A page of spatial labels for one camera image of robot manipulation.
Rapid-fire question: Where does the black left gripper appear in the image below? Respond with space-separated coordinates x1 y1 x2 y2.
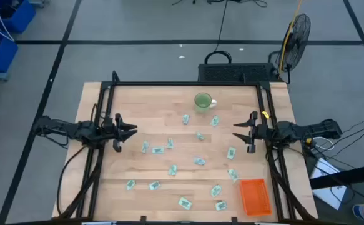
102 112 138 153

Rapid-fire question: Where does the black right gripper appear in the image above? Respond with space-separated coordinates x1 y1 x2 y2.
232 111 269 154

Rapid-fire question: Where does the orange plastic mesh basket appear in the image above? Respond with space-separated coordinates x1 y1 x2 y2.
239 177 273 218

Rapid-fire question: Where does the green ceramic mug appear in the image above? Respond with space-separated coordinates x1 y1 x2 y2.
194 92 217 113

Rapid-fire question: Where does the black perforated equipment box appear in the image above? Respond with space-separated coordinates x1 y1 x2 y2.
197 62 280 83

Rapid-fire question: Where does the black floor fan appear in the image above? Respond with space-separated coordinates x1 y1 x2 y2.
268 13 312 84

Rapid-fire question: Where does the white board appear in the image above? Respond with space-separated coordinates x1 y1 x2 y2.
309 157 348 211

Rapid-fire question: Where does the black metal bar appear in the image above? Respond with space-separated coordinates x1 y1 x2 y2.
309 162 364 191

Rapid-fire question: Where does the blue storage bin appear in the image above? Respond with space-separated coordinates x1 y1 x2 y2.
0 31 19 74
0 0 37 34

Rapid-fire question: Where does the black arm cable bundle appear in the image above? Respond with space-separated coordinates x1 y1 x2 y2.
265 146 318 221
56 145 105 219

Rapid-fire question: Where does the white looped cable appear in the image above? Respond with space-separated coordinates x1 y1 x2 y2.
312 136 335 151

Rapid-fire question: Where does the yellow hanging hose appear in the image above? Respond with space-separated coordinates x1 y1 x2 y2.
277 0 304 74

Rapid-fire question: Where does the black looped cable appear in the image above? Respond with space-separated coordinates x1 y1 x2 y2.
204 50 232 65

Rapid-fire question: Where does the black floor cable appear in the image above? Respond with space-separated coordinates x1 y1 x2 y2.
214 0 229 53

